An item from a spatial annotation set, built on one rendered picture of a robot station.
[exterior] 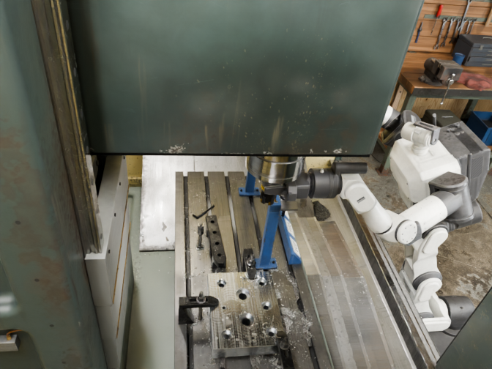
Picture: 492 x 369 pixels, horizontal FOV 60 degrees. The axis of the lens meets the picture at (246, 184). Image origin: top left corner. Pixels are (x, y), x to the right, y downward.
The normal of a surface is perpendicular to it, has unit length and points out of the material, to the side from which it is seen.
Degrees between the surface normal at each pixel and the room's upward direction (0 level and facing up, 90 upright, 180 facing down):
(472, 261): 0
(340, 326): 8
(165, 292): 0
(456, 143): 23
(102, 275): 90
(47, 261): 90
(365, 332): 8
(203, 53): 90
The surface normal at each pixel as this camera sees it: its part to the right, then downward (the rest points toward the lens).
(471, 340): -0.99, 0.00
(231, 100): 0.12, 0.63
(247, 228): 0.10, -0.77
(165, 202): 0.11, -0.45
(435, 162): -0.30, -0.71
